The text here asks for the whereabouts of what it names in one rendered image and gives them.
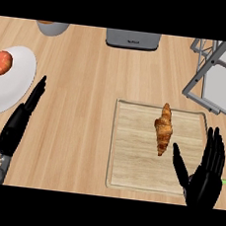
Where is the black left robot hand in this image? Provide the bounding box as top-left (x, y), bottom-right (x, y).
top-left (0, 70), bottom-right (48, 161)

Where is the grey toaster appliance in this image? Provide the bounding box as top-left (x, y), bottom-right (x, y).
top-left (104, 27), bottom-right (163, 53)

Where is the white plate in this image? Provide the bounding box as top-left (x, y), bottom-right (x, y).
top-left (0, 42), bottom-right (40, 121)

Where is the pale wooden tray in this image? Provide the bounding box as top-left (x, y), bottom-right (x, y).
top-left (105, 98), bottom-right (213, 199)

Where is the grey tiered shelf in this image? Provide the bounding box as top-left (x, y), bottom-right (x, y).
top-left (179, 37), bottom-right (226, 119)

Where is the red orange apple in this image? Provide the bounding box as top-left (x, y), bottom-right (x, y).
top-left (0, 49), bottom-right (15, 78)

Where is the grey round container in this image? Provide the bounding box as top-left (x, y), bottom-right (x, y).
top-left (35, 19), bottom-right (71, 39)

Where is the golden brown croissant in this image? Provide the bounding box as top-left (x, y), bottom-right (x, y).
top-left (150, 101), bottom-right (177, 158)

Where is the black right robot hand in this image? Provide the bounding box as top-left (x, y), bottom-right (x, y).
top-left (165, 122), bottom-right (226, 210)

